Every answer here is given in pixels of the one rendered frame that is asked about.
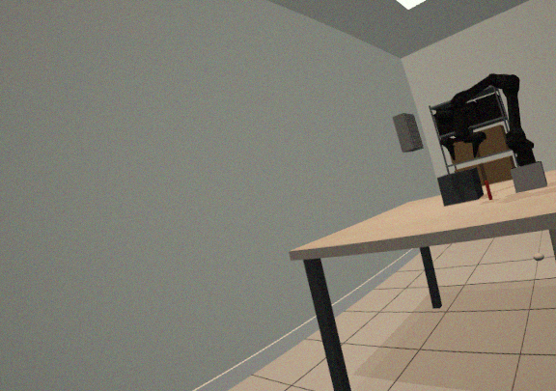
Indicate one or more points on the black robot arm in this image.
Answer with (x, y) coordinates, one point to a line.
(516, 138)

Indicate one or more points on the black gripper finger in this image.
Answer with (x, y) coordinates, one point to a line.
(475, 144)
(451, 150)

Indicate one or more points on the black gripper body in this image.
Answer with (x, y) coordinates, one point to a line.
(461, 131)

